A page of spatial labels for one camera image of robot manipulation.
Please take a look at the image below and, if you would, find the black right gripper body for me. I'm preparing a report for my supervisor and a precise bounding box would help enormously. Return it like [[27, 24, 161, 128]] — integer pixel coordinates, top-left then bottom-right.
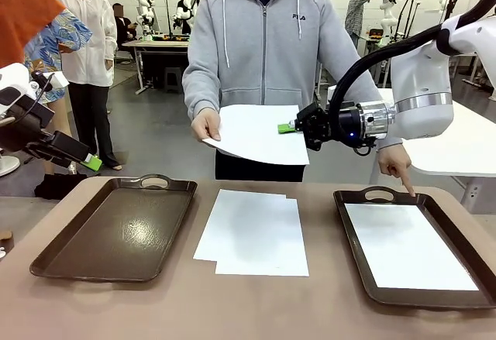
[[323, 101, 364, 148]]

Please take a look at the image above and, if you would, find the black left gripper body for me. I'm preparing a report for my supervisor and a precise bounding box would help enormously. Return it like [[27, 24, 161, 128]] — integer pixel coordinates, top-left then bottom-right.
[[0, 95, 55, 153]]

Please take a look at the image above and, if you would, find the person's right forearm grey sleeve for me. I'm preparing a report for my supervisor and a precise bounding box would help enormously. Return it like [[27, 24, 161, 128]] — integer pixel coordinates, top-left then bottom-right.
[[181, 68, 222, 118]]

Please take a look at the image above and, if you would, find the person's left forearm grey sleeve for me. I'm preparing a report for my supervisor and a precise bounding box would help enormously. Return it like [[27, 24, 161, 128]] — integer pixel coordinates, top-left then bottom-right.
[[377, 136, 406, 152]]

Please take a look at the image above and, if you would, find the person's left hand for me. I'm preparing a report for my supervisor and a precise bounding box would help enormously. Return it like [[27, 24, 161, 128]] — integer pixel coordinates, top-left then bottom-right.
[[377, 146, 417, 198]]

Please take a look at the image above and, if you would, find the person's right hand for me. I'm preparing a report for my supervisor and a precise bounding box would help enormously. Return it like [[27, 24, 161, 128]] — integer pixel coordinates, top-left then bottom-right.
[[191, 109, 222, 143]]

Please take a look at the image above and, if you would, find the white chair base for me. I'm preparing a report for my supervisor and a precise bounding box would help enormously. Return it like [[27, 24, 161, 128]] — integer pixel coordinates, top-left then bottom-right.
[[0, 153, 21, 178]]

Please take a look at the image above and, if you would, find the black bag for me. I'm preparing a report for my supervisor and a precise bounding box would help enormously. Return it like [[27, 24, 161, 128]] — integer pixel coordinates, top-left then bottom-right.
[[33, 172, 88, 201]]

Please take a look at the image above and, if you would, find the white label tag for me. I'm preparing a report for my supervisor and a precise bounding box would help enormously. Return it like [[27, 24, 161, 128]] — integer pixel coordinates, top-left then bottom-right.
[[40, 71, 70, 89]]

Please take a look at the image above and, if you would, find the person in grey hoodie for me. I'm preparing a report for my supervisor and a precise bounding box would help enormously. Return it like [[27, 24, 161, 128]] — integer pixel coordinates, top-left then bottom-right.
[[181, 0, 383, 182]]

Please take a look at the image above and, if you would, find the brown plastic serving tray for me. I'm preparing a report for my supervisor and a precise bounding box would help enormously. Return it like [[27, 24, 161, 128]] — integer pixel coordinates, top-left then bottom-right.
[[29, 173, 198, 283], [332, 185, 496, 311]]

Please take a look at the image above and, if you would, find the person in white shirt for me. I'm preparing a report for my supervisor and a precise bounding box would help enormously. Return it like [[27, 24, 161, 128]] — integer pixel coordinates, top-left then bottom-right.
[[49, 0, 124, 171]]

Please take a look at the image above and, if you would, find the person in plaid shirt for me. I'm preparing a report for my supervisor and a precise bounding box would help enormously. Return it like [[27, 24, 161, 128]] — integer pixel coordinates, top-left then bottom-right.
[[344, 0, 383, 53]]

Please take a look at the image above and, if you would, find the white table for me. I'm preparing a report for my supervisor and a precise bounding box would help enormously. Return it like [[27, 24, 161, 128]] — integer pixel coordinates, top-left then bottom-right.
[[327, 86, 496, 217]]

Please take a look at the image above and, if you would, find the grey plastic stool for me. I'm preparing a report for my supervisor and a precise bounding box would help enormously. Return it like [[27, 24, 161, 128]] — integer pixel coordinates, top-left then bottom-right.
[[164, 67, 185, 94]]

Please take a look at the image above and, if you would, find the black lamp stand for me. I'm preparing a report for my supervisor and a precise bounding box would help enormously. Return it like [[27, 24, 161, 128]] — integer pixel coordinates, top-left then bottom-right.
[[394, 0, 423, 43]]

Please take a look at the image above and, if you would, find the seated person in black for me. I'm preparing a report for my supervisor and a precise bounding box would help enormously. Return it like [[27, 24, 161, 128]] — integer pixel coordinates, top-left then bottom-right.
[[112, 2, 136, 45]]

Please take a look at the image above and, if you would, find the wooden background work table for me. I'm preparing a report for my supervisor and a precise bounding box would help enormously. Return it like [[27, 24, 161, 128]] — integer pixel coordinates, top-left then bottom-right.
[[122, 39, 191, 95]]

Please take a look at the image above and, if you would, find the standing person in black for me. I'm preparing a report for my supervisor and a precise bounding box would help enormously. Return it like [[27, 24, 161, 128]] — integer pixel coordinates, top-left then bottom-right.
[[174, 0, 202, 35]]

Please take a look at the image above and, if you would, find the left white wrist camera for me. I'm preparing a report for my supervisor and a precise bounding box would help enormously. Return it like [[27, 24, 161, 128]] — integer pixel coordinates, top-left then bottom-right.
[[0, 84, 30, 118]]

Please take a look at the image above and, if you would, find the thin black camera stand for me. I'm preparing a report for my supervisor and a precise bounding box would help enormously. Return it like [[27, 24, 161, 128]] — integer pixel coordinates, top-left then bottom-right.
[[153, 0, 174, 37]]

